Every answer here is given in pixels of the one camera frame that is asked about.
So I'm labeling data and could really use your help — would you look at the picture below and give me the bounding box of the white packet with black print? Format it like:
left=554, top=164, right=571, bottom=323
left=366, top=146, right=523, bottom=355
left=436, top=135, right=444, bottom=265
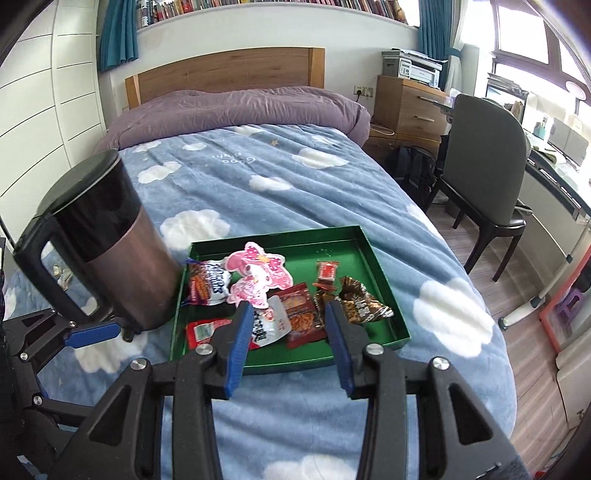
left=252, top=295, right=293, bottom=348

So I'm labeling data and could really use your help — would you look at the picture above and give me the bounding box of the teal curtain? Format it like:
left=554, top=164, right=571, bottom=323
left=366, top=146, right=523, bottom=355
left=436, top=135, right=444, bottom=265
left=418, top=0, right=462, bottom=90
left=98, top=0, right=139, bottom=72

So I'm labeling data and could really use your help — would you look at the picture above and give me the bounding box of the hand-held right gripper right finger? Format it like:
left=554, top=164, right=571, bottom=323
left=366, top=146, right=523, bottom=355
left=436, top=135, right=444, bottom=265
left=324, top=300, right=532, bottom=480

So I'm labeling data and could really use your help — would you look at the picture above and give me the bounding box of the wooden drawer cabinet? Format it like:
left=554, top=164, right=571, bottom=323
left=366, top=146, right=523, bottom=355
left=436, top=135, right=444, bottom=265
left=373, top=75, right=450, bottom=144

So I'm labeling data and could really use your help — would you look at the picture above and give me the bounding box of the green rectangular tray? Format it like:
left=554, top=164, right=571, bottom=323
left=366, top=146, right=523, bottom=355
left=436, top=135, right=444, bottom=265
left=169, top=225, right=410, bottom=376

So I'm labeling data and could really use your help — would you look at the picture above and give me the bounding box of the blue cloud-print blanket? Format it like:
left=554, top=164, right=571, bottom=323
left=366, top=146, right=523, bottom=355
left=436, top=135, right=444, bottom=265
left=0, top=124, right=518, bottom=480

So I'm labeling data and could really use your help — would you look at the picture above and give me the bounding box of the purple duvet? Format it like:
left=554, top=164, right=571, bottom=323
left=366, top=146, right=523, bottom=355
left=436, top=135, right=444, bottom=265
left=95, top=85, right=371, bottom=151

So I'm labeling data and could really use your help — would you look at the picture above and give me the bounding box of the small red candy packet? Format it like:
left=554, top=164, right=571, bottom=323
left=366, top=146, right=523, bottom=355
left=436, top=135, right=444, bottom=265
left=314, top=261, right=341, bottom=292

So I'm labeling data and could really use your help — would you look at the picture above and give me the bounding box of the grey box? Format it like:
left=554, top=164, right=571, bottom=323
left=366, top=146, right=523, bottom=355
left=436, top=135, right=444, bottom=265
left=549, top=117, right=591, bottom=160

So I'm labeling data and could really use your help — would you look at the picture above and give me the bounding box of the white brown snack packet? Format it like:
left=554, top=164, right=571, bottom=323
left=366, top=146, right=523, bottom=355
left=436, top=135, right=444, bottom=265
left=186, top=259, right=232, bottom=306

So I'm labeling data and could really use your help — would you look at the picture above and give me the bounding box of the white printer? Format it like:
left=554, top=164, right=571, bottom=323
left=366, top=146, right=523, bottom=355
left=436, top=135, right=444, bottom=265
left=381, top=50, right=443, bottom=88

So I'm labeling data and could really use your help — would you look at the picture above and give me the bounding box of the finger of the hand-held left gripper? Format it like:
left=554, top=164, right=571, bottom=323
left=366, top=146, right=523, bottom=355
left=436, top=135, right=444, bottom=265
left=11, top=362, right=100, bottom=430
left=11, top=310, right=123, bottom=365

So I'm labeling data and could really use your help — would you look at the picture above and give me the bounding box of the white desk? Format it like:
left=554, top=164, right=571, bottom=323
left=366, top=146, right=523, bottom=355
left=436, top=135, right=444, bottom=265
left=517, top=138, right=591, bottom=324

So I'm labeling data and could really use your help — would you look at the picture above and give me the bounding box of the red-brown snack packet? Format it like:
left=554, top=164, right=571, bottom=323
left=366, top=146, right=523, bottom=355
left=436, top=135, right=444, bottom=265
left=277, top=282, right=326, bottom=350

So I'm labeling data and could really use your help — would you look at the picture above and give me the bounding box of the pink cartoon character packet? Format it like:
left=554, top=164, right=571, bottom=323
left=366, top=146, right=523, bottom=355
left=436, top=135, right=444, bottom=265
left=225, top=242, right=295, bottom=309

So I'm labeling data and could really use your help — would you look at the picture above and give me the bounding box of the black backpack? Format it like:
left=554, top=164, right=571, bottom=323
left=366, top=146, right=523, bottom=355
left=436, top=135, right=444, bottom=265
left=385, top=146, right=437, bottom=208

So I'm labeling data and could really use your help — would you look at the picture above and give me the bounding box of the crumpled brown snack packet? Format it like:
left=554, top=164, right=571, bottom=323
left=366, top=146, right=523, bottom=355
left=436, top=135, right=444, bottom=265
left=339, top=276, right=395, bottom=324

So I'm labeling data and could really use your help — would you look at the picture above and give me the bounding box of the wooden headboard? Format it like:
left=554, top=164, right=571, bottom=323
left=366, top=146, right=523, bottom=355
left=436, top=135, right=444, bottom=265
left=124, top=47, right=325, bottom=109

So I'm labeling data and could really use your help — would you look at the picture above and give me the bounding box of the row of books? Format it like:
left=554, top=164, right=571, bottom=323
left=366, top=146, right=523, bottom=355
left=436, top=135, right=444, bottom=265
left=136, top=0, right=409, bottom=28

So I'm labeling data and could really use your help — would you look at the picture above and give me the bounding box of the black and bronze electric kettle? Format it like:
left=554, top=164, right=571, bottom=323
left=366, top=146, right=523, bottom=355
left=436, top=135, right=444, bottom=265
left=13, top=148, right=183, bottom=342

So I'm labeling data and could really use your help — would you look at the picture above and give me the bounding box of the dark grey chair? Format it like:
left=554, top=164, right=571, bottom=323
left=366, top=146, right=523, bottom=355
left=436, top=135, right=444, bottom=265
left=427, top=93, right=529, bottom=282

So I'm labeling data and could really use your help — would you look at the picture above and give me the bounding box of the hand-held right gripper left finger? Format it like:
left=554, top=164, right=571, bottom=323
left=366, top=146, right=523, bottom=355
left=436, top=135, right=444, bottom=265
left=60, top=301, right=256, bottom=480

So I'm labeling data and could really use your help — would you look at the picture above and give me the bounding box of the white wardrobe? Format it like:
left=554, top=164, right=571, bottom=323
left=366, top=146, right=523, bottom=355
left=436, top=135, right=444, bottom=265
left=0, top=0, right=109, bottom=241

